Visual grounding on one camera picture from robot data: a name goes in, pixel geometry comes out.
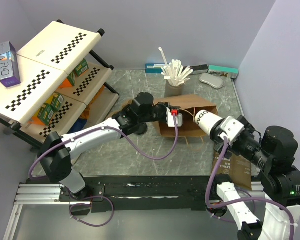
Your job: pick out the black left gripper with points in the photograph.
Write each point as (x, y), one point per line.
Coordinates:
(164, 105)

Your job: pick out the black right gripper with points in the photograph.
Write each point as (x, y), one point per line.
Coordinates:
(249, 128)

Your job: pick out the brown paper bag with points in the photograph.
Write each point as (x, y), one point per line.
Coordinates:
(190, 105)

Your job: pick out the white paper coffee cup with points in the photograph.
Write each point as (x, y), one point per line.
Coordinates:
(207, 120)

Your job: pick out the black plastic cup lid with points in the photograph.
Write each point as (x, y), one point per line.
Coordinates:
(141, 130)

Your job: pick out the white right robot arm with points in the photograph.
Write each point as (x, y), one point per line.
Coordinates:
(274, 155)

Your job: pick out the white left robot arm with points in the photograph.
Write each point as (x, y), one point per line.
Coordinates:
(57, 150)

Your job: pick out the brown coffee bean pouch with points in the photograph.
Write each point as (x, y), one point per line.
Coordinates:
(239, 170)

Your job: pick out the grey straw holder cup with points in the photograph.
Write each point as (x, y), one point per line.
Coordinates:
(173, 91)

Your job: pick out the white wrapped straws bundle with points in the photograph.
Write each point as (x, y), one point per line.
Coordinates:
(174, 72)

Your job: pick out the teal flat box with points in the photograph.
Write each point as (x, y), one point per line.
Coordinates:
(154, 68)

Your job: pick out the black rectangular device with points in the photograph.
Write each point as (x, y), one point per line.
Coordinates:
(199, 69)

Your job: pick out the teal long box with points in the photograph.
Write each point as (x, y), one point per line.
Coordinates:
(223, 71)

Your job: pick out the green box upper shelf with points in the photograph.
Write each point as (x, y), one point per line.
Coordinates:
(81, 68)

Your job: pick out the green box shelf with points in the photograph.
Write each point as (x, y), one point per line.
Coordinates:
(49, 108)
(81, 68)

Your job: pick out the orange box on shelf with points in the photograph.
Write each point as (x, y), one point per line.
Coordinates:
(69, 81)

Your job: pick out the beige checkered shelf rack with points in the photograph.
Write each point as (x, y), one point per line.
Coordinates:
(44, 63)

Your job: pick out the green box lower shelf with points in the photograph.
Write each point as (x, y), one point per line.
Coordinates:
(49, 108)

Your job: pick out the purple cardboard box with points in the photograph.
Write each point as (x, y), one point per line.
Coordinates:
(9, 69)

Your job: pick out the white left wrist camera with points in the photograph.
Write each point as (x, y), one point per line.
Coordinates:
(174, 118)

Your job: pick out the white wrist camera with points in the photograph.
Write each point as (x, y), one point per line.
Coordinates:
(174, 118)
(231, 128)

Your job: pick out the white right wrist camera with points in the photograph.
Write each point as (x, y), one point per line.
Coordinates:
(231, 128)

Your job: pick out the black mounting base rail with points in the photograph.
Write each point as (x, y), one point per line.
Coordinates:
(121, 193)

